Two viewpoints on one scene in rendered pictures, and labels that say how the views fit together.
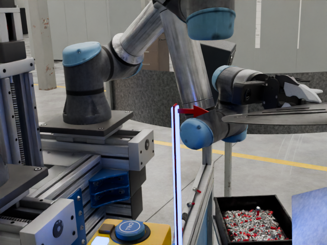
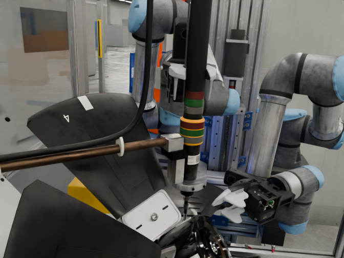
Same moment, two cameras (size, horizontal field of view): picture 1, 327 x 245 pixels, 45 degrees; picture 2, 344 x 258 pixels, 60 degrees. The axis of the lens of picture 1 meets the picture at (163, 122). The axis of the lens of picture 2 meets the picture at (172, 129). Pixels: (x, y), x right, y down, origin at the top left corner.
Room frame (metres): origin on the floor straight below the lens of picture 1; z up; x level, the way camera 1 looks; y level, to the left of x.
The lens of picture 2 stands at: (0.50, -0.85, 1.56)
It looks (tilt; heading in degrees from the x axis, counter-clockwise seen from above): 18 degrees down; 79
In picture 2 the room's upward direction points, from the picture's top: 3 degrees clockwise
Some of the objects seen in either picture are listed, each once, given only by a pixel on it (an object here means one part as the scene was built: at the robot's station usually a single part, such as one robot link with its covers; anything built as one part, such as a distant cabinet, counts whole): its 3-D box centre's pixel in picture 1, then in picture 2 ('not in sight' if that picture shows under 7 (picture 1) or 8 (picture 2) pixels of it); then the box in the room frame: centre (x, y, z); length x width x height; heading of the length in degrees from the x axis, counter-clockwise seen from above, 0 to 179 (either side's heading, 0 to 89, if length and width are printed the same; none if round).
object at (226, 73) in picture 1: (233, 82); (301, 181); (1.00, -0.18, 1.17); 0.11 x 0.08 x 0.09; 23
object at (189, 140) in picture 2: not in sight; (191, 136); (0.63, -0.36, 1.38); 0.04 x 0.04 x 0.01
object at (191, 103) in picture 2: not in sight; (193, 101); (0.63, -0.36, 1.44); 0.03 x 0.03 x 0.01
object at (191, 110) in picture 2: not in sight; (193, 108); (0.63, -0.36, 1.43); 0.03 x 0.03 x 0.01
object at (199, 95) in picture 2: not in sight; (194, 93); (0.63, -0.36, 1.46); 0.03 x 0.03 x 0.01
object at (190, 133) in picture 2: not in sight; (191, 129); (0.63, -0.36, 1.39); 0.04 x 0.04 x 0.01
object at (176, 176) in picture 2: not in sight; (185, 159); (0.62, -0.36, 1.34); 0.09 x 0.07 x 0.10; 21
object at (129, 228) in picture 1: (130, 231); not in sight; (0.48, 0.05, 1.08); 0.04 x 0.04 x 0.02
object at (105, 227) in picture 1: (106, 228); not in sight; (0.48, 0.08, 1.08); 0.02 x 0.02 x 0.01; 76
